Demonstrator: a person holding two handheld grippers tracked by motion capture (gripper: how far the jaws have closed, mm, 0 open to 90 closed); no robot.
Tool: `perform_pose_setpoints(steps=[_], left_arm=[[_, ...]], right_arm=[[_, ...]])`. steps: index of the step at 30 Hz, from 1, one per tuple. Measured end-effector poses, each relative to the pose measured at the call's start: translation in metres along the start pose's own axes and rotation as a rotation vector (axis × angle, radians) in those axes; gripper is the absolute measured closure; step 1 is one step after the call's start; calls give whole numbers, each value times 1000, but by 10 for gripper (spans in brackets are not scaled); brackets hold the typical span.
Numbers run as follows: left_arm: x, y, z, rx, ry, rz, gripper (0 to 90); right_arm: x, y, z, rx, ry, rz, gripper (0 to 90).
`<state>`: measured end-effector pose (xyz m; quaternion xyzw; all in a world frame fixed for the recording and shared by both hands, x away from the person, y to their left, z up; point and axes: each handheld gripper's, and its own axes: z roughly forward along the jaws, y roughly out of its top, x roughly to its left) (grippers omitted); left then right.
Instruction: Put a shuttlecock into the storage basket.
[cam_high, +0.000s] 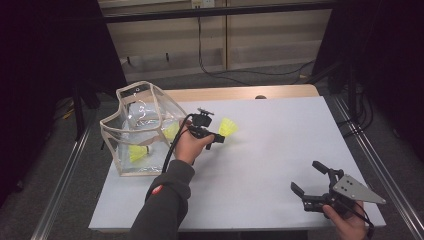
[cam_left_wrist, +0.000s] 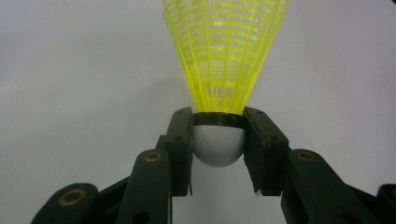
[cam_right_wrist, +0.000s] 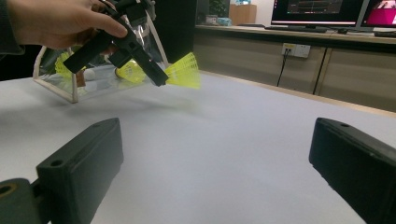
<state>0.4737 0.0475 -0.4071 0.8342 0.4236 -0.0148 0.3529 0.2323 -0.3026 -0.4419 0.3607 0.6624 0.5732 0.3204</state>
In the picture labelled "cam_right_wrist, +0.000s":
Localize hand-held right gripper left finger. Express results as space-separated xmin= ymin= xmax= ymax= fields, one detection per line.
xmin=35 ymin=117 xmax=125 ymax=224

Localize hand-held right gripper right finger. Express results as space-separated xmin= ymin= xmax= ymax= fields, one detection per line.
xmin=308 ymin=117 xmax=396 ymax=224

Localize yellow shuttlecock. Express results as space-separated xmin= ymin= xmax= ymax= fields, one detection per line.
xmin=114 ymin=59 xmax=148 ymax=84
xmin=54 ymin=50 xmax=96 ymax=82
xmin=163 ymin=51 xmax=202 ymax=91

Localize clear plastic bag beige trim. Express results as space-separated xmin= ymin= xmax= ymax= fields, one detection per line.
xmin=32 ymin=12 xmax=171 ymax=105

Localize green plant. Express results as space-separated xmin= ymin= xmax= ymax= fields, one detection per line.
xmin=207 ymin=0 xmax=231 ymax=19

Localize teal box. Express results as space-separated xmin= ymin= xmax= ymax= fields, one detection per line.
xmin=216 ymin=17 xmax=233 ymax=28

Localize long beige counter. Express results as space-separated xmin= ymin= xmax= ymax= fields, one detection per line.
xmin=194 ymin=24 xmax=396 ymax=113

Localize white table sheet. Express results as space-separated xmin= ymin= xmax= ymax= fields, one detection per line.
xmin=0 ymin=69 xmax=396 ymax=224

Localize cardboard box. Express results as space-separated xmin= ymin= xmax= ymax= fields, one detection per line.
xmin=228 ymin=3 xmax=258 ymax=26

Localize monitor with pink screen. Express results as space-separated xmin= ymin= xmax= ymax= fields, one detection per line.
xmin=361 ymin=0 xmax=396 ymax=30

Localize monitor with dark screen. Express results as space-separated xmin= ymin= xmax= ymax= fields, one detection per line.
xmin=270 ymin=0 xmax=366 ymax=27

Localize black power cable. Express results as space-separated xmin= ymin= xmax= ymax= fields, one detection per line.
xmin=276 ymin=48 xmax=292 ymax=88

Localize white wall socket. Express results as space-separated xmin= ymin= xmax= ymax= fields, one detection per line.
xmin=281 ymin=42 xmax=312 ymax=60

